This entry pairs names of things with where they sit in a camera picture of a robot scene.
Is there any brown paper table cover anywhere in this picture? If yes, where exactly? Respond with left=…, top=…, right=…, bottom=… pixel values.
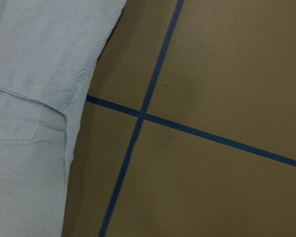
left=63, top=0, right=296, bottom=237

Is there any light blue striped shirt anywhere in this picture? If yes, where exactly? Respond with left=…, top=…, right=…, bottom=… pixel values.
left=0, top=0, right=126, bottom=237

